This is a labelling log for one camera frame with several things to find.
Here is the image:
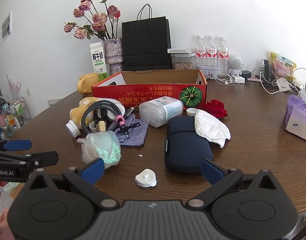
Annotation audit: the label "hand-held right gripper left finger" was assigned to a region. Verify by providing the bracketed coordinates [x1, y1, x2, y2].
[24, 158, 119, 211]

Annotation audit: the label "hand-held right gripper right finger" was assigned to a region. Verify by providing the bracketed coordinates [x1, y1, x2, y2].
[186, 158, 281, 210]

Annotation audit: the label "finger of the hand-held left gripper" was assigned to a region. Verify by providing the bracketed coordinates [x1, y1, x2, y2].
[0, 151, 59, 173]
[0, 139, 32, 152]

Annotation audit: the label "clear plastic bag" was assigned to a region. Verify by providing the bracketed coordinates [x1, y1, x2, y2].
[77, 131, 122, 170]

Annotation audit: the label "navy zip case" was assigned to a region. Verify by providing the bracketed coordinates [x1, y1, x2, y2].
[164, 116, 214, 173]

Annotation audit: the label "grey braided cable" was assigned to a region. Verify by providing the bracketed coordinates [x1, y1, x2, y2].
[81, 100, 136, 139]

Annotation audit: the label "purple fabric pouch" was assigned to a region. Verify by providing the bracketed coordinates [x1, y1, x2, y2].
[107, 114, 149, 147]

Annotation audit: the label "yellow plush toy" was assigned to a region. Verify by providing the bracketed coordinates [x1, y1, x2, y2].
[69, 97, 121, 128]

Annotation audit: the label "red cardboard box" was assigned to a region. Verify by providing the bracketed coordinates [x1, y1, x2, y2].
[91, 69, 208, 108]

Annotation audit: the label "storage cart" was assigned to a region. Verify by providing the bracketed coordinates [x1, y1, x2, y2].
[0, 97, 31, 140]

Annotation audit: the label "white crumpled tissue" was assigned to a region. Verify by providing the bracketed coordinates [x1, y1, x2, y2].
[194, 109, 231, 148]

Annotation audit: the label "white knobbed plastic cap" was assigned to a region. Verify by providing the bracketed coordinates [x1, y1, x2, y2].
[135, 169, 158, 188]

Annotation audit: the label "pink cloth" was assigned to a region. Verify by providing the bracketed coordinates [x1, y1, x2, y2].
[0, 210, 16, 240]

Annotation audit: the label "pink decorative branches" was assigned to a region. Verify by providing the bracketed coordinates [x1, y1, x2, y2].
[7, 74, 21, 98]

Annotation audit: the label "red artificial rose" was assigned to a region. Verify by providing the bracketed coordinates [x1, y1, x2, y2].
[200, 99, 229, 119]

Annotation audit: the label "clear plastic jar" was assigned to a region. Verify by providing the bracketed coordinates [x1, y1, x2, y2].
[139, 96, 184, 128]

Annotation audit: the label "yellow mug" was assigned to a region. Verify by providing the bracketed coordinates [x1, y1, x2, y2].
[77, 73, 100, 94]

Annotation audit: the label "white earphones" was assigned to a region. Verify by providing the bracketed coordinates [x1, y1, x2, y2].
[215, 71, 235, 85]

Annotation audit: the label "decorated tin box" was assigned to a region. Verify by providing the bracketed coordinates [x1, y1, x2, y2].
[200, 66, 220, 80]

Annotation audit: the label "purple tissue pack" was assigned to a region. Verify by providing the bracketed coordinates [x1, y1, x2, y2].
[284, 95, 306, 143]

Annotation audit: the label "white milk carton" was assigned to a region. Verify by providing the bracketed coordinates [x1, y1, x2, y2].
[90, 42, 109, 82]

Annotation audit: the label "white robot speaker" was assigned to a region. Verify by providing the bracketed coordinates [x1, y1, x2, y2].
[228, 55, 243, 77]

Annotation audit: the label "clear seed container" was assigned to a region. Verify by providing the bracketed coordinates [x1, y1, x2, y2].
[171, 52, 195, 71]

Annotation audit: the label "white face mask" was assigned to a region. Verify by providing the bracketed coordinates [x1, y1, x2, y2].
[278, 77, 291, 92]

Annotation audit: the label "black upright device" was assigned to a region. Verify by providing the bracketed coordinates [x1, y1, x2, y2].
[264, 59, 272, 82]

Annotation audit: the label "clear water bottle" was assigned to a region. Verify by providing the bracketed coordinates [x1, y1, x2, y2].
[196, 35, 207, 69]
[206, 36, 218, 69]
[218, 37, 230, 74]

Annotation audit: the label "purple mottled vase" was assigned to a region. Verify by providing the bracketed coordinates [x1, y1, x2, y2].
[103, 38, 124, 77]

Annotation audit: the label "yellow snack bag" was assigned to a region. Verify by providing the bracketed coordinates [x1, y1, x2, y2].
[271, 52, 297, 81]

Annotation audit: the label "black paper bag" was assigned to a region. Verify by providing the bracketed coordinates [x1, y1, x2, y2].
[122, 4, 172, 71]

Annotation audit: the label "dried rose bouquet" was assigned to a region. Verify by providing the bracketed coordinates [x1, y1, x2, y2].
[64, 0, 121, 41]

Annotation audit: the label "black usb cable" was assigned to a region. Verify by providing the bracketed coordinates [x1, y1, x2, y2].
[93, 108, 106, 128]

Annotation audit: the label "white cable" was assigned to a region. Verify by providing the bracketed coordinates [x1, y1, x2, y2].
[260, 67, 306, 95]

